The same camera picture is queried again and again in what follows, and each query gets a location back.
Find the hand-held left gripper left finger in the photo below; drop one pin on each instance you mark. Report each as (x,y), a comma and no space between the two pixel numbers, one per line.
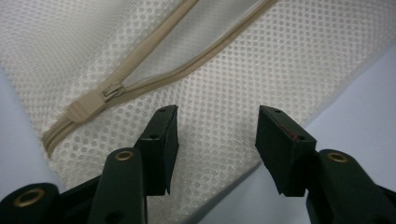
(162,149)

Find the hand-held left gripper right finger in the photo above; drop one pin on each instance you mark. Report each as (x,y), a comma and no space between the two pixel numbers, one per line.
(280,152)

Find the cream mesh laundry bag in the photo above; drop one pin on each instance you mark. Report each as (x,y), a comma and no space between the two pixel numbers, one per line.
(236,71)

